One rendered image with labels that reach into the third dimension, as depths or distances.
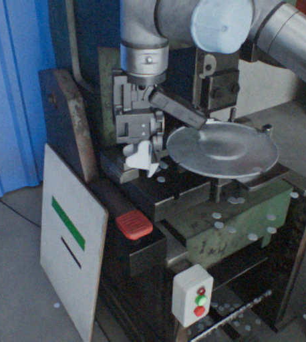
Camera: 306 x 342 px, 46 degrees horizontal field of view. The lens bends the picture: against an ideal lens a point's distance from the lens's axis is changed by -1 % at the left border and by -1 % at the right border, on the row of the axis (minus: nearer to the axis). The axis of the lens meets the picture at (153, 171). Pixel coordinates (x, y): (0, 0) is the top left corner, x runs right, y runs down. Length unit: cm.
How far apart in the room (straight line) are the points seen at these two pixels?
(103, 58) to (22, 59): 98
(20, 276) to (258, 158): 119
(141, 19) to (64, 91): 64
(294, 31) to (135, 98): 26
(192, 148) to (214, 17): 54
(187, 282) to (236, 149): 36
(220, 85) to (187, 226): 35
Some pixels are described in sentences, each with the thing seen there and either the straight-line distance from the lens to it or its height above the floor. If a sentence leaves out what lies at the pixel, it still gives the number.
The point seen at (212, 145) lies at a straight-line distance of 97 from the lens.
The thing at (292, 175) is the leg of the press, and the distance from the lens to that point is 118.
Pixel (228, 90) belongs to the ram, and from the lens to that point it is 94.
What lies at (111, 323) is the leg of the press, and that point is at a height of 3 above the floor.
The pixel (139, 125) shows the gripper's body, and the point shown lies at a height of 99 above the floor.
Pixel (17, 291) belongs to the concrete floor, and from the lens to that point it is 170.
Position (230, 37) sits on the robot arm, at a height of 115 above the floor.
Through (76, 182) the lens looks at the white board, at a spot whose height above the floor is 57.
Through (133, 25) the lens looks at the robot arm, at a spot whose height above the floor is 115.
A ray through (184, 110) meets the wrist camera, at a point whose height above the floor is 101.
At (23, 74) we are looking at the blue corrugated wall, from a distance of 199.
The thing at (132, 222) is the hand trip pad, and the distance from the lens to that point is 76.
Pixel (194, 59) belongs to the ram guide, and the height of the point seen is 103.
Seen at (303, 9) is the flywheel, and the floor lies 108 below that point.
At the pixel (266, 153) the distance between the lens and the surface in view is 98.
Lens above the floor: 126
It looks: 33 degrees down
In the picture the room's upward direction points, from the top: straight up
